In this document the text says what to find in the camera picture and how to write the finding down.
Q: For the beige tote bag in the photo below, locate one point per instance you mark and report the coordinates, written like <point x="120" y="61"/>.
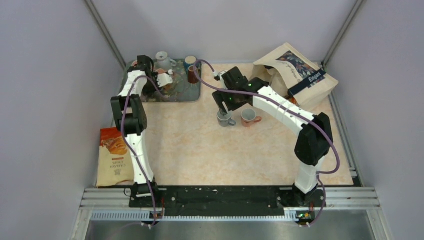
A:
<point x="291" y="74"/>

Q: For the salmon mug front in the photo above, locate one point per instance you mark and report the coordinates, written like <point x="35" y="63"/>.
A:
<point x="249" y="117"/>

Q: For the grey white mug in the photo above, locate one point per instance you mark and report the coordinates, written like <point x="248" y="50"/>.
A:
<point x="163" y="61"/>

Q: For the salmon mug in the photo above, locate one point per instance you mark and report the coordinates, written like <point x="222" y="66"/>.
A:
<point x="163" y="79"/>
<point x="249" y="117"/>

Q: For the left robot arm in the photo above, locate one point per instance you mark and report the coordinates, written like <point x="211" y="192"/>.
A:
<point x="131" y="120"/>

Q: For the orange snack packet in bag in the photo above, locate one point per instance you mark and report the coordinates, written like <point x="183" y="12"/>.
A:
<point x="293" y="100"/>

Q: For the cassava chips bag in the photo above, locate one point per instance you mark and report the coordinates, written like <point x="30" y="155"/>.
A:
<point x="115" y="166"/>

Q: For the light blue mug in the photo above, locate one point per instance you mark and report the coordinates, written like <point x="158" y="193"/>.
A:
<point x="225" y="120"/>

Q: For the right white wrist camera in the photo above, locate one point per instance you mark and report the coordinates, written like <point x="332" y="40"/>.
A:
<point x="218" y="75"/>

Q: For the dark brown mug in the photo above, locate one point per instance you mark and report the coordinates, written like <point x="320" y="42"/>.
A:
<point x="192" y="73"/>

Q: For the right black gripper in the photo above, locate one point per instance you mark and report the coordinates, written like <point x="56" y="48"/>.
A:
<point x="221" y="96"/>

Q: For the aluminium rail frame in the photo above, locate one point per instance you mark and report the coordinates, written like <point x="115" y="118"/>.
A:
<point x="347" y="213"/>

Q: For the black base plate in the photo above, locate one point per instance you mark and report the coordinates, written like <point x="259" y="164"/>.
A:
<point x="227" y="201"/>

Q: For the green floral tray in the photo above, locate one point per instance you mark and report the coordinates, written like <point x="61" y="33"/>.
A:
<point x="180" y="91"/>

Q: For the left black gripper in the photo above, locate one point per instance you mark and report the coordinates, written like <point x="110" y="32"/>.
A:
<point x="153" y="90"/>

